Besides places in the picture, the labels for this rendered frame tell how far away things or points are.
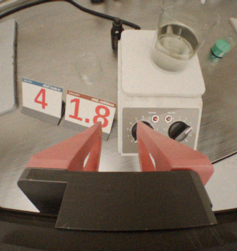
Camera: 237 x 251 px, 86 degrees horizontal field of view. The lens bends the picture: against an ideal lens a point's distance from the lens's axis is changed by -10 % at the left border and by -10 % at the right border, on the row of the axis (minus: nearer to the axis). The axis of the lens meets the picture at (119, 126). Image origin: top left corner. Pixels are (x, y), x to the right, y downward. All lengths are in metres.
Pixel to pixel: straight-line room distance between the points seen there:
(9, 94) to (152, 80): 0.29
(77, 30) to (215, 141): 0.41
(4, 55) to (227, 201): 0.58
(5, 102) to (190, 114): 0.35
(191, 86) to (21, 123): 0.31
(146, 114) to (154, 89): 0.04
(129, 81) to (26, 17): 0.42
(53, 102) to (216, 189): 0.34
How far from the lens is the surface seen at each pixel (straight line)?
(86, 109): 0.26
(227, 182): 0.33
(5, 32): 0.52
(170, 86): 0.21
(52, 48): 0.40
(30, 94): 0.32
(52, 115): 0.30
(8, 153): 0.34
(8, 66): 0.42
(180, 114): 0.23
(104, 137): 0.26
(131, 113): 0.21
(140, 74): 0.21
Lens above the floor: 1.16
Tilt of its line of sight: 75 degrees down
